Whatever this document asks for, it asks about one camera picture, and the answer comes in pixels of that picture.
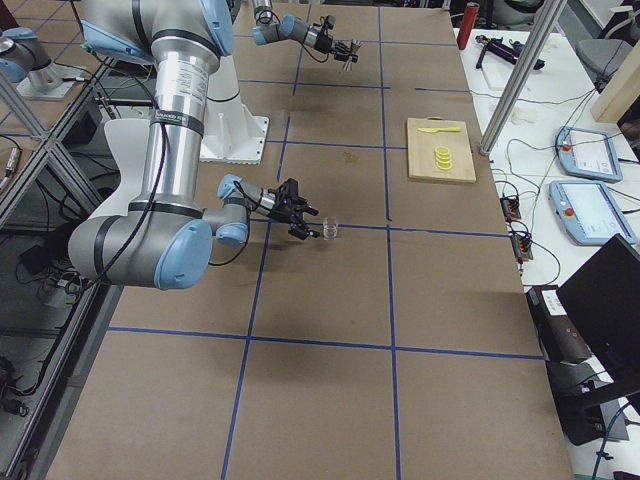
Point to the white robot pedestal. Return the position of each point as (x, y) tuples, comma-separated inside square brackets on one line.
[(232, 133)]

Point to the teach pendant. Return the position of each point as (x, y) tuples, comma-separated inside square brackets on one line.
[(588, 154), (588, 212)]

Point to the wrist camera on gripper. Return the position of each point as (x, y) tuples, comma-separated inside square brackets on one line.
[(288, 190), (328, 23)]

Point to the clear glass beaker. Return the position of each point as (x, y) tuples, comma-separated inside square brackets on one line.
[(330, 228)]

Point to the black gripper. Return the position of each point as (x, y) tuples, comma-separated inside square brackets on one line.
[(327, 44), (278, 209)]

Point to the aluminium frame post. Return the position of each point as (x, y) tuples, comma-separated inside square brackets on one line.
[(548, 15)]

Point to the black rod handle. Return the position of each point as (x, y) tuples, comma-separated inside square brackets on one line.
[(479, 63)]

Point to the steel jigger measuring cup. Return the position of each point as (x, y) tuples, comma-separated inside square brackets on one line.
[(355, 45)]

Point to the bamboo cutting board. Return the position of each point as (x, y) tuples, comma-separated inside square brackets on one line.
[(421, 156)]

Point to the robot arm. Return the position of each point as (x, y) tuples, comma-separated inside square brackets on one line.
[(163, 239), (315, 39)]

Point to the black box with label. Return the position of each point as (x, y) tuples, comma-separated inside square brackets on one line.
[(560, 339)]

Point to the near teach pendant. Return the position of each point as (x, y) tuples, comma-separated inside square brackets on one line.
[(588, 154)]

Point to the red cylinder tube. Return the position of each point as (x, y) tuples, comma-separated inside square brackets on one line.
[(467, 24)]

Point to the white foam block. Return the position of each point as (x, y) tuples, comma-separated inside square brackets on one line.
[(493, 77)]

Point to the white crumpled gloves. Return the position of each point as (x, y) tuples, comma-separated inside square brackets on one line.
[(523, 115)]

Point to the yellow plastic knife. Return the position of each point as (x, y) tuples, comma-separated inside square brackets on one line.
[(433, 130)]

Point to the far teach pendant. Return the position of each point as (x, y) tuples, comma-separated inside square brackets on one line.
[(588, 212)]

